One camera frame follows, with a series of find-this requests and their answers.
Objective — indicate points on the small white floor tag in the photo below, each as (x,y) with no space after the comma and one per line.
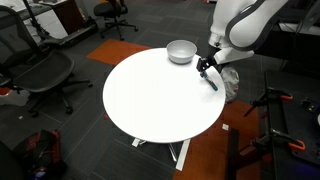
(225,126)

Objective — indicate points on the black workbench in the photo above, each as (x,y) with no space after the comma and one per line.
(293,120)

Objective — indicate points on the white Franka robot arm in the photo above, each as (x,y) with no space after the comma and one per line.
(240,26)

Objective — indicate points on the red and black backpack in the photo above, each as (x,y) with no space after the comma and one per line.
(40,151)

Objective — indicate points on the grey bowl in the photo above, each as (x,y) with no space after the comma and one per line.
(181,50)

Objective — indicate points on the black mesh office chair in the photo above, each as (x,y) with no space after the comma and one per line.
(41,68)

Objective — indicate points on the black swivel office chair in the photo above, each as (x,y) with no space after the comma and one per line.
(112,15)

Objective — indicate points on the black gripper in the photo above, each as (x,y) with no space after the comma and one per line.
(209,62)

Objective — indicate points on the black tripod stand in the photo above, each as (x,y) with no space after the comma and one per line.
(35,18)

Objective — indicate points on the white table base leg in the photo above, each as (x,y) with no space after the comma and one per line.
(182,154)
(138,142)

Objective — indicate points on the white plastic bag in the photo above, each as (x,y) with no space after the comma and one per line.
(230,83)

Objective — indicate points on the teal capped pen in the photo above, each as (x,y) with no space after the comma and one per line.
(211,82)

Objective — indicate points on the wood panel desk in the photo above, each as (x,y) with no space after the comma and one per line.
(55,15)

